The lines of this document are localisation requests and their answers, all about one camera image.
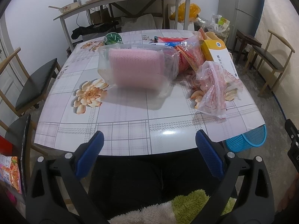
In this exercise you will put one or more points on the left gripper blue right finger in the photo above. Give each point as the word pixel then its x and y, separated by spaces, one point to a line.
pixel 209 151

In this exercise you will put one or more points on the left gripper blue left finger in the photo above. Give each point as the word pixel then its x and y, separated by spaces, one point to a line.
pixel 87 153

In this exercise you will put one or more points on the clear red printed plastic bag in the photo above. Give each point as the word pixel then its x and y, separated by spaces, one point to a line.
pixel 218 87

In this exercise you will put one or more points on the pink sponge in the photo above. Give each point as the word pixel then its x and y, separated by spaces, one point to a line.
pixel 138 68

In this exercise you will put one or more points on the yellow white carton box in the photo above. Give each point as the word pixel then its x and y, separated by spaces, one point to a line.
pixel 214 49

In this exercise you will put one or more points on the blue white toothpaste box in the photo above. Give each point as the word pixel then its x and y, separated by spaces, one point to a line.
pixel 163 40

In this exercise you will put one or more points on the green plastic bottle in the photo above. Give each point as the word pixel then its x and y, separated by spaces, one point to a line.
pixel 112 38

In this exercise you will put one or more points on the red rice bag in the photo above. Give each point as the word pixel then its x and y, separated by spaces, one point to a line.
pixel 172 39

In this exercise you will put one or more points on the red drink can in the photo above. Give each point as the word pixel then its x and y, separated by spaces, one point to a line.
pixel 187 59

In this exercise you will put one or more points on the red orange snack wrapper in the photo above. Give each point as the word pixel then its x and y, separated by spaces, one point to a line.
pixel 194 44

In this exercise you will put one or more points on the blue trash basket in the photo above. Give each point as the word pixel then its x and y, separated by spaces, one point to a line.
pixel 251 139

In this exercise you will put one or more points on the wooden chair right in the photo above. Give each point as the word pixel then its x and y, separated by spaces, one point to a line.
pixel 270 60

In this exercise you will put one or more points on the wooden chair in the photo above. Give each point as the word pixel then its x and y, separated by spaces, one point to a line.
pixel 270 60
pixel 36 85

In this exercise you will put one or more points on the wooden chair left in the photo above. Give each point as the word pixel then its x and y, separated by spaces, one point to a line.
pixel 36 85

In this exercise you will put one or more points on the dark wooden stool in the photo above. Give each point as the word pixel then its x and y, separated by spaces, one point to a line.
pixel 245 40

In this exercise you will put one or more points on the cardboard box with bags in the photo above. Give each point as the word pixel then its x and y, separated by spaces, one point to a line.
pixel 216 27

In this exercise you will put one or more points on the black clothing pile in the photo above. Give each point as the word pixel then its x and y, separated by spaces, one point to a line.
pixel 94 28

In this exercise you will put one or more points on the grey refrigerator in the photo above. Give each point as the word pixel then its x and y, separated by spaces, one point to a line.
pixel 244 15

